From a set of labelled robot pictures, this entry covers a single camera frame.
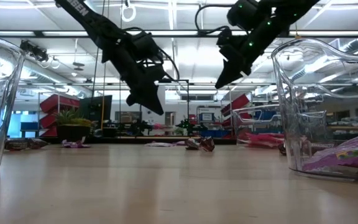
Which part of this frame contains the blue storage crate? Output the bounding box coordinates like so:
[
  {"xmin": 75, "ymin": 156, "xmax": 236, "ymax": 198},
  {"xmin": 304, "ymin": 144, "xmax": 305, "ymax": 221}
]
[{"xmin": 197, "ymin": 129, "xmax": 232, "ymax": 139}]

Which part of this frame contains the black table frame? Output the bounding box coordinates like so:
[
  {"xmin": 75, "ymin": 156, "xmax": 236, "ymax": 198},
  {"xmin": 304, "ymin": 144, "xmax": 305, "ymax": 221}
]
[{"xmin": 42, "ymin": 136, "xmax": 236, "ymax": 146}]

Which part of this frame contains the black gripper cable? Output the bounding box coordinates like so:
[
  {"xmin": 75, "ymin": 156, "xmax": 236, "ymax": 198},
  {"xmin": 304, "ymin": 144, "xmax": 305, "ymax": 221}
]
[
  {"xmin": 158, "ymin": 46, "xmax": 180, "ymax": 82},
  {"xmin": 194, "ymin": 3, "xmax": 229, "ymax": 35}
]

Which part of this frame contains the brown mini chocolate bar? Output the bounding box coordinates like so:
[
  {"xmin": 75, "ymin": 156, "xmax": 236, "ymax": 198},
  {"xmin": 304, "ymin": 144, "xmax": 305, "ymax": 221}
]
[
  {"xmin": 199, "ymin": 136, "xmax": 216, "ymax": 152},
  {"xmin": 184, "ymin": 138, "xmax": 201, "ymax": 151},
  {"xmin": 4, "ymin": 138, "xmax": 28, "ymax": 152},
  {"xmin": 277, "ymin": 141, "xmax": 288, "ymax": 156}
]

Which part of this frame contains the grey door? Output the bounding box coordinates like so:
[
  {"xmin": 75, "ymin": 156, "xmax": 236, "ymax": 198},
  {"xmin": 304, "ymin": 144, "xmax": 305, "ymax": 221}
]
[{"xmin": 165, "ymin": 111, "xmax": 176, "ymax": 127}]

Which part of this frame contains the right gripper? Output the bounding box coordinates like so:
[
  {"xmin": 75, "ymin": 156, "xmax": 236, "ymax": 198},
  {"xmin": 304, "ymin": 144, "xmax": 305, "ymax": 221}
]
[{"xmin": 215, "ymin": 29, "xmax": 269, "ymax": 90}]

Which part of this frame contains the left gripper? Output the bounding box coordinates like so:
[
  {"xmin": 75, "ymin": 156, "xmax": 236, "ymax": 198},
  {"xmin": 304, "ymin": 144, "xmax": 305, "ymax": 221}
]
[{"xmin": 101, "ymin": 39, "xmax": 168, "ymax": 115}]

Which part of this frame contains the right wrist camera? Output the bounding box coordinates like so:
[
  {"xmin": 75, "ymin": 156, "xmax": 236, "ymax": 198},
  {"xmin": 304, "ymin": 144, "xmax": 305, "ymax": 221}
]
[{"xmin": 216, "ymin": 27, "xmax": 239, "ymax": 62}]

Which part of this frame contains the white ceiling vent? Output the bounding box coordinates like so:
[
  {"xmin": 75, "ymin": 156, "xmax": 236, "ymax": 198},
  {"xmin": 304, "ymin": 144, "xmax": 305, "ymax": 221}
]
[{"xmin": 327, "ymin": 39, "xmax": 341, "ymax": 54}]

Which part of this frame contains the black ceiling camera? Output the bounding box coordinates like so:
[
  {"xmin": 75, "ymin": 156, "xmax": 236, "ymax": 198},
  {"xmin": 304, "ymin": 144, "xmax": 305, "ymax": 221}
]
[{"xmin": 19, "ymin": 39, "xmax": 50, "ymax": 62}]

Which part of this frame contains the white hanging ring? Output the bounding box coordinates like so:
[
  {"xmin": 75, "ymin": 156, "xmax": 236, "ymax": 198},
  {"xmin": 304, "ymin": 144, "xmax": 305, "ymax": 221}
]
[{"xmin": 121, "ymin": 2, "xmax": 137, "ymax": 23}]

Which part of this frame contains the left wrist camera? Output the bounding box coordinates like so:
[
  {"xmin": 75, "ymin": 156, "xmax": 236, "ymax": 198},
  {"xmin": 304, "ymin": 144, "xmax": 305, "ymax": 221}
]
[{"xmin": 131, "ymin": 30, "xmax": 165, "ymax": 63}]

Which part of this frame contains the black monitor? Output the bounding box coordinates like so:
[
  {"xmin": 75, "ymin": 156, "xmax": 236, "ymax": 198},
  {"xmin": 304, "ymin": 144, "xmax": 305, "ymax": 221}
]
[{"xmin": 78, "ymin": 95, "xmax": 114, "ymax": 125}]

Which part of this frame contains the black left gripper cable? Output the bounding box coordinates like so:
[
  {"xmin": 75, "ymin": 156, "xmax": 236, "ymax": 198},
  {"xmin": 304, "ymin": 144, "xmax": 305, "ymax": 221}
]
[{"xmin": 158, "ymin": 46, "xmax": 180, "ymax": 82}]

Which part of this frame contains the small blue screen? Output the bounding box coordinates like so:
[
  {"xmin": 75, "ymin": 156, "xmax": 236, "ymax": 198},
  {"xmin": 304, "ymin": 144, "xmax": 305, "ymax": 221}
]
[{"xmin": 199, "ymin": 112, "xmax": 216, "ymax": 123}]

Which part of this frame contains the potted green plant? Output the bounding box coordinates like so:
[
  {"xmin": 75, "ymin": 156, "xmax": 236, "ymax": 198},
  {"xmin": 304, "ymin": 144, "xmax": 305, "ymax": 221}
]
[{"xmin": 54, "ymin": 108, "xmax": 93, "ymax": 143}]

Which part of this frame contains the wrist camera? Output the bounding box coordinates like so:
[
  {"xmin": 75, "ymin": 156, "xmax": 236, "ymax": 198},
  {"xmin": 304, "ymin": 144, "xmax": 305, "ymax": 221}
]
[
  {"xmin": 131, "ymin": 30, "xmax": 165, "ymax": 63},
  {"xmin": 216, "ymin": 27, "xmax": 239, "ymax": 62}
]

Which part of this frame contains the wooden workbench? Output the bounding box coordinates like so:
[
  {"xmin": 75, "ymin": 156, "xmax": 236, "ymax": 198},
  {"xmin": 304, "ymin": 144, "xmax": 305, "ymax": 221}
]
[{"xmin": 327, "ymin": 125, "xmax": 358, "ymax": 131}]

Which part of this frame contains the red storage bin rack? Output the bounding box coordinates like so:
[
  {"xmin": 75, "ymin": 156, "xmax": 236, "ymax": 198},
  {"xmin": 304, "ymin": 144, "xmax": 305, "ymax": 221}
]
[
  {"xmin": 39, "ymin": 93, "xmax": 81, "ymax": 138},
  {"xmin": 221, "ymin": 93, "xmax": 252, "ymax": 129}
]

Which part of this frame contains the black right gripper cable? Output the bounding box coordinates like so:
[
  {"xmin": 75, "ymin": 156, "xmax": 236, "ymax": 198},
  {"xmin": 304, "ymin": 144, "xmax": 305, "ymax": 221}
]
[{"xmin": 194, "ymin": 3, "xmax": 229, "ymax": 35}]

